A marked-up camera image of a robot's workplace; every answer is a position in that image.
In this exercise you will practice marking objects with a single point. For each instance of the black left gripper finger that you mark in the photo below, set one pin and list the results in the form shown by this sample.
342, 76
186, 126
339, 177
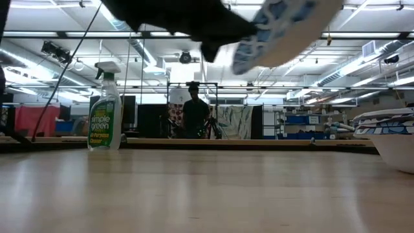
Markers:
244, 27

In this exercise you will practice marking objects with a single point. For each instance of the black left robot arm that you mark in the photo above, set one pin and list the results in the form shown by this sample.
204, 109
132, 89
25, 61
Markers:
152, 13

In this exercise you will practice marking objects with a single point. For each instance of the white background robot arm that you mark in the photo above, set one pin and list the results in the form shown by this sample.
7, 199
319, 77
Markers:
343, 126

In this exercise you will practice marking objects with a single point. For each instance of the person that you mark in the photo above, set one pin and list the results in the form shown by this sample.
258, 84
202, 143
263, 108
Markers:
195, 113

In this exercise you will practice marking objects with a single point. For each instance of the leaf patterned cloth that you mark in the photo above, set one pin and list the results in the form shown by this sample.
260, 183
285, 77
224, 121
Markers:
234, 123

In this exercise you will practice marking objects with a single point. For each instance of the black tripod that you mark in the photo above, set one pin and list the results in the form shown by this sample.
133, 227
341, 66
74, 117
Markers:
213, 129

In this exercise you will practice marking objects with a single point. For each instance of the blue storage bin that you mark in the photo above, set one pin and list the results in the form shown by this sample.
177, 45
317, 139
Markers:
297, 119

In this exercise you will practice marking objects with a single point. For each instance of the green label spray bottle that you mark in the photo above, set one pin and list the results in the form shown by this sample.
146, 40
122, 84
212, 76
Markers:
105, 123

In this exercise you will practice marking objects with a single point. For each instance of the black ceiling device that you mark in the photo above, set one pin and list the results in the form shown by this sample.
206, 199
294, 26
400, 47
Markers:
391, 59

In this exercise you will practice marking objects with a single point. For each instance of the red cloth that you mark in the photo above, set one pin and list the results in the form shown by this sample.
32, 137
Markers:
35, 119

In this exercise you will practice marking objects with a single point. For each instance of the black overhead camera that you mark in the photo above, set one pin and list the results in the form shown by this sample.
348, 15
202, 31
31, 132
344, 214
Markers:
185, 58

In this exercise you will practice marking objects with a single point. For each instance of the silver ceiling air duct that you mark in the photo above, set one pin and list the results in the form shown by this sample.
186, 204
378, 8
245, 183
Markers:
142, 51

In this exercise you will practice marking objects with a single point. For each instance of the black aluminium rig frame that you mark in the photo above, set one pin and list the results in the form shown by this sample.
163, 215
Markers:
97, 34

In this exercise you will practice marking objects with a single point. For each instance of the black frame-mounted device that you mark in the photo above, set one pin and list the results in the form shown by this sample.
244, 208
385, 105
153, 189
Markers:
56, 51

